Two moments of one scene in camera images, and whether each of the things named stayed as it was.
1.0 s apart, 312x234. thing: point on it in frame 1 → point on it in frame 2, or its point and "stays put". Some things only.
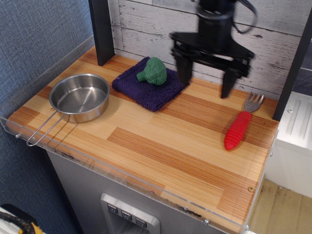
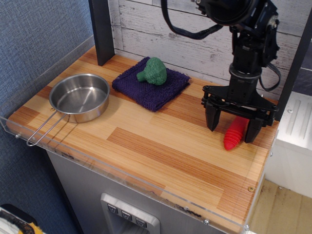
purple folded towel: x=154 y=97 stays put
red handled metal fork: x=238 y=127 stays put
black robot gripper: x=213 y=44 → x=241 y=97
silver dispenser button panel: x=121 y=217 stays put
